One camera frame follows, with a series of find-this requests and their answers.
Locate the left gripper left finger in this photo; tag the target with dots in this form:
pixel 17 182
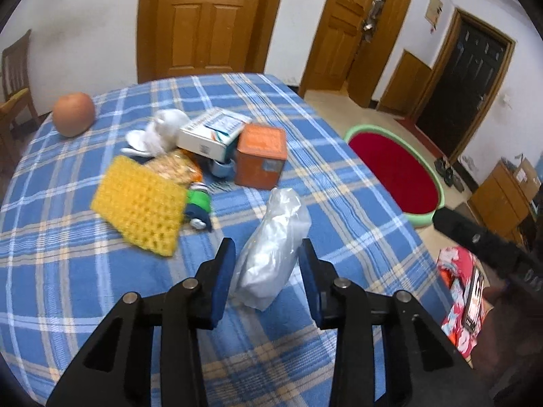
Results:
pixel 113 368

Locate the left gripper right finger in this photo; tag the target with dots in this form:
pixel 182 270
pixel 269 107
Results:
pixel 389 350

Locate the yellow foam fruit net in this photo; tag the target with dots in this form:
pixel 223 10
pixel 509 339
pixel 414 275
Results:
pixel 140 205

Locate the clear plastic bag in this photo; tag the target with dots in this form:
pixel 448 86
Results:
pixel 268 258

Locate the orange snack bag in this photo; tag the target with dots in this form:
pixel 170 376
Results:
pixel 177 167

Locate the white tissue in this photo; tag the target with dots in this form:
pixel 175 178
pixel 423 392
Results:
pixel 159 136

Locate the white medicine box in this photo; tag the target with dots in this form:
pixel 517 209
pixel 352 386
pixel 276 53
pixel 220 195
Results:
pixel 214 134

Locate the orange cardboard box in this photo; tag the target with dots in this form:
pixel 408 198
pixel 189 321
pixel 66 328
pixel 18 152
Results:
pixel 261 156

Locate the light blue plastic holder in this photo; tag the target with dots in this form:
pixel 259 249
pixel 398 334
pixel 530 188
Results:
pixel 223 169

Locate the wooden cabinet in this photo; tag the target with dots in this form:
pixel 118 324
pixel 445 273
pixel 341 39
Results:
pixel 502 207

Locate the red floral cloth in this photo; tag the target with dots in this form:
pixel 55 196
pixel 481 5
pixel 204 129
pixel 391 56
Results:
pixel 455 265

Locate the smartphone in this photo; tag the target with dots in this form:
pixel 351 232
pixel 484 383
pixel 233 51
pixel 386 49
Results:
pixel 473 299

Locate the cardboard box on cabinet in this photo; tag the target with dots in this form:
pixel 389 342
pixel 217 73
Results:
pixel 527 177

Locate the black shoes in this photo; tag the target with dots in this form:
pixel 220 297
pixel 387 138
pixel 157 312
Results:
pixel 447 173

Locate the red bin with green rim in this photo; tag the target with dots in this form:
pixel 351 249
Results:
pixel 402 171

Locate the blue plaid tablecloth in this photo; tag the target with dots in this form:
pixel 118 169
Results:
pixel 63 267

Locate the black entrance door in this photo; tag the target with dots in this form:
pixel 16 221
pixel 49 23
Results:
pixel 463 83

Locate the orange round fruit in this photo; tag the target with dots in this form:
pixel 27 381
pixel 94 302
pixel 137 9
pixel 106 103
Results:
pixel 73 114

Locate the wooden chair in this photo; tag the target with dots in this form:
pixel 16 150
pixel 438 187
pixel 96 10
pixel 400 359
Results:
pixel 18 96

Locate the open wooden door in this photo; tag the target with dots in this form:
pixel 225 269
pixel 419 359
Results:
pixel 340 57

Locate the closed wooden door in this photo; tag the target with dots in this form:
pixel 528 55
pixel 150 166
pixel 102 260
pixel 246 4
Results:
pixel 200 37

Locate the low wooden wall panel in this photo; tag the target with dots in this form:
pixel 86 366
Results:
pixel 406 86

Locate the beige wall panel box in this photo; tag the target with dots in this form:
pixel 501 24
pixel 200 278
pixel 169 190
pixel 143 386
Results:
pixel 433 13

